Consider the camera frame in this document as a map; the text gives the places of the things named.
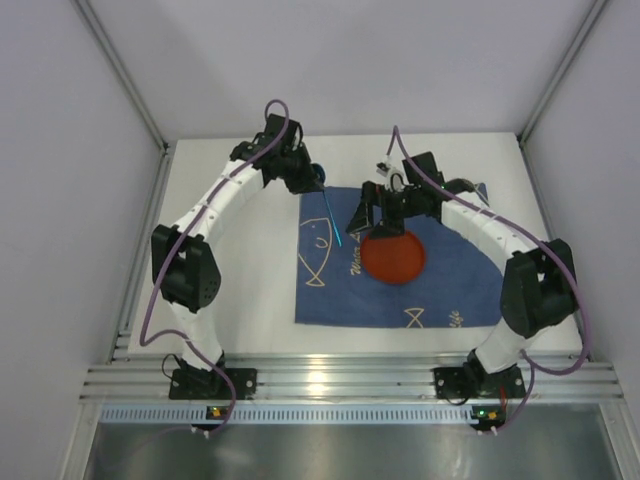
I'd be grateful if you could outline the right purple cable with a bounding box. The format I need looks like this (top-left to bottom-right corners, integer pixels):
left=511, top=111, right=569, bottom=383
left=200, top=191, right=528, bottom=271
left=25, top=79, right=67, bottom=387
left=387, top=124, right=591, bottom=435

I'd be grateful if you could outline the slotted cable duct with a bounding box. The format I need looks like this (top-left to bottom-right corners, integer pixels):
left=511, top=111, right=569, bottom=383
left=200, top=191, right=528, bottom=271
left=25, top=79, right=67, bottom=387
left=100, top=404, right=504, bottom=425

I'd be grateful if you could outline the brown paper cup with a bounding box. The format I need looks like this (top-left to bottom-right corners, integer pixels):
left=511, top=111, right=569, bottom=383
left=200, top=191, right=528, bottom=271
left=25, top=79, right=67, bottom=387
left=459, top=179, right=485, bottom=198

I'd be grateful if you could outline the blue fish placemat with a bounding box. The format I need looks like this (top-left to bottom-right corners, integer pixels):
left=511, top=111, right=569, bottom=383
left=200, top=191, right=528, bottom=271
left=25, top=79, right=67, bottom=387
left=295, top=187, right=502, bottom=329

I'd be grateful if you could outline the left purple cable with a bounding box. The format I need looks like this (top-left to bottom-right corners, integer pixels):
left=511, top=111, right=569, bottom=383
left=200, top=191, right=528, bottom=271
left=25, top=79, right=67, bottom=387
left=138, top=99, right=291, bottom=435

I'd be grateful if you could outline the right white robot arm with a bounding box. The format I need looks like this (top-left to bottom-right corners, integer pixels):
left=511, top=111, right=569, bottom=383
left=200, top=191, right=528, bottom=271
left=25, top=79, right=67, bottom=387
left=346, top=151, right=579, bottom=375

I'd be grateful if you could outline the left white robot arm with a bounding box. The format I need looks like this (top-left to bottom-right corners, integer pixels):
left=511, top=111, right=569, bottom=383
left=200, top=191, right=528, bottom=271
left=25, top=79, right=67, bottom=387
left=139, top=114, right=324, bottom=372

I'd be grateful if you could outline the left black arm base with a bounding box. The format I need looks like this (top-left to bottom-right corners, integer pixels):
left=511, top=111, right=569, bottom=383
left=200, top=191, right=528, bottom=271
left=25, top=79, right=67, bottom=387
left=168, top=368, right=258, bottom=400

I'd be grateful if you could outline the aluminium mounting rail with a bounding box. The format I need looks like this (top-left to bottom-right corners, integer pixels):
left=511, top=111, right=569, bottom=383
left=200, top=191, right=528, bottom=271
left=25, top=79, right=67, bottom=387
left=80, top=332, right=624, bottom=403

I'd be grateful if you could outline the blue metal spoon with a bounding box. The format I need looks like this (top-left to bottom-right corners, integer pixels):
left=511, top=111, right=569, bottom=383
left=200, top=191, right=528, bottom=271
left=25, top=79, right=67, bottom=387
left=311, top=163, right=343, bottom=247

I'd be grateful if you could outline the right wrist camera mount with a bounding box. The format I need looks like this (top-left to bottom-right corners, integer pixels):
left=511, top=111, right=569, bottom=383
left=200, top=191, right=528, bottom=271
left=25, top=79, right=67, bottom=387
left=376, top=156, right=405, bottom=193

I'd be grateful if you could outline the purple cable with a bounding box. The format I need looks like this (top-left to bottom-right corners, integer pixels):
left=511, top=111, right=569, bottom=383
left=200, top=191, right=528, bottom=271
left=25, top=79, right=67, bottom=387
left=138, top=99, right=291, bottom=435
left=387, top=124, right=591, bottom=435

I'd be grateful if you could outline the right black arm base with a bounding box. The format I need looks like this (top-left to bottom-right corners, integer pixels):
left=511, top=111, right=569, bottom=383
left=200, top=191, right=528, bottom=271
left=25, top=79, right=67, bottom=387
left=433, top=366, right=526, bottom=402

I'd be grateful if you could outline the red plate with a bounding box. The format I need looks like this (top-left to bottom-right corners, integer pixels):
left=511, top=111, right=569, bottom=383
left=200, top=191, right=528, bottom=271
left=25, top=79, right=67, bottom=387
left=360, top=231, right=428, bottom=285

